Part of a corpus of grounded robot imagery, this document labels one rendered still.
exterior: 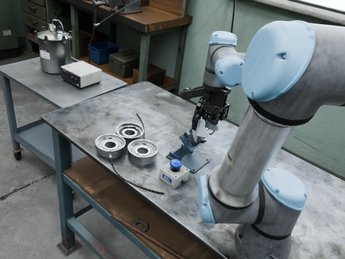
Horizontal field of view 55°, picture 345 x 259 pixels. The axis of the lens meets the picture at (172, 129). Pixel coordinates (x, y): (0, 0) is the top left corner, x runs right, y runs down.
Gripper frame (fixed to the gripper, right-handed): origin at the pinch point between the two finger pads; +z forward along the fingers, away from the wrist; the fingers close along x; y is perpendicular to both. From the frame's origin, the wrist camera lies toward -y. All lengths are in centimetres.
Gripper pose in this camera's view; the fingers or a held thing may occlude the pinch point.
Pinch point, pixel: (198, 134)
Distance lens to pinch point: 112.7
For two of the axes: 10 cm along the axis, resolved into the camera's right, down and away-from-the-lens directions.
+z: -1.2, 8.4, 5.3
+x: 6.2, -3.6, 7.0
